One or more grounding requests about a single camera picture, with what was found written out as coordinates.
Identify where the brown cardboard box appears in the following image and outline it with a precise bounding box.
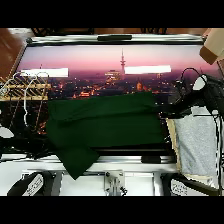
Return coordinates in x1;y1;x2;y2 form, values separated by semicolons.
198;27;224;66

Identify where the black cable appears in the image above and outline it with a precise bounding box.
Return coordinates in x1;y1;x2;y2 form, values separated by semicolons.
179;67;203;88
119;185;129;197

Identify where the grey garment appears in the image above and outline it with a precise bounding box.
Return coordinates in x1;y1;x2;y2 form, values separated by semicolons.
173;106;222;178

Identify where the silver frame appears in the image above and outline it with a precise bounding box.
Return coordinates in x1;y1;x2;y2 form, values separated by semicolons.
0;33;224;197

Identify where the white clothes hanger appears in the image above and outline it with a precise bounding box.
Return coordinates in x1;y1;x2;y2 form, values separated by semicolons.
2;71;50;118

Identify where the green T-shirt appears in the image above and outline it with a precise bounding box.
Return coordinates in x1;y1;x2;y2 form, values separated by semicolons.
45;91;168;181

